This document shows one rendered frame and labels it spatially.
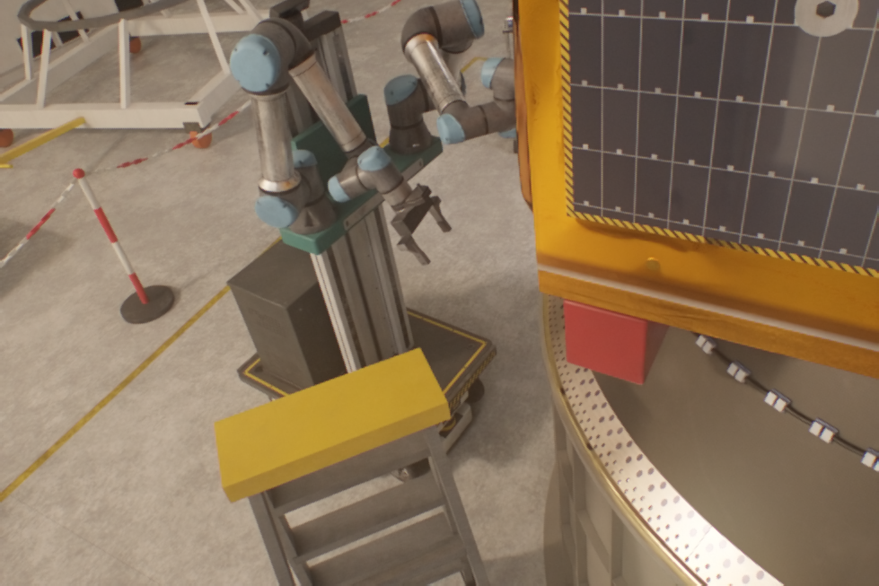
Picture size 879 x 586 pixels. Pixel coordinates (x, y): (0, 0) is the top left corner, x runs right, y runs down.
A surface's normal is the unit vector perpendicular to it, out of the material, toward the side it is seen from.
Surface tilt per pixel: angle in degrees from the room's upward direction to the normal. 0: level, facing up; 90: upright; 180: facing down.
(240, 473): 0
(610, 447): 43
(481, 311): 0
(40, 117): 90
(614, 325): 90
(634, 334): 90
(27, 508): 0
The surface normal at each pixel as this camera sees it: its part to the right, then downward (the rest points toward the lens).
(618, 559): 0.37, 0.53
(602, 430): -0.75, -0.38
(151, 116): -0.25, 0.62
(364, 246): 0.80, 0.27
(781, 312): -0.50, 0.58
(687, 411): -0.87, -0.06
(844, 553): -0.71, 0.07
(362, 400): -0.14, -0.78
